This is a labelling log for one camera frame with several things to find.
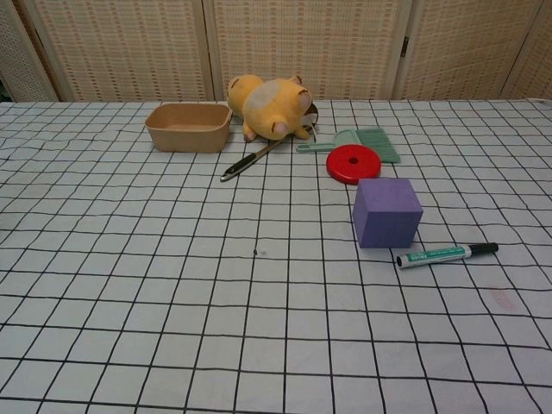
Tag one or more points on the yellow plush toy animal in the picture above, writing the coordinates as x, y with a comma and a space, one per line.
271, 108

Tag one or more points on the green plastic dustpan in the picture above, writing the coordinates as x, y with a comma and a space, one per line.
334, 142

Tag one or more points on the green white marker pen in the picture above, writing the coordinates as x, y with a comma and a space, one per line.
440, 254

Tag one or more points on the white black grid tablecloth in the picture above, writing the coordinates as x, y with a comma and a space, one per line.
172, 280

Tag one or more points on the purple foam cube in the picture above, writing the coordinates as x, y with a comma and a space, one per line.
386, 215

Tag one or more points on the tan paper food box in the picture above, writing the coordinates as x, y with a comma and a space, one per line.
190, 134

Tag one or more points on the green plastic hand brush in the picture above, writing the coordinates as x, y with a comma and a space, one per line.
379, 144

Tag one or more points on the beige woven folding screen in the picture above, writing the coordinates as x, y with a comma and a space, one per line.
302, 47

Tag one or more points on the red disc with hole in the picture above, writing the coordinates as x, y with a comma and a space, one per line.
354, 166

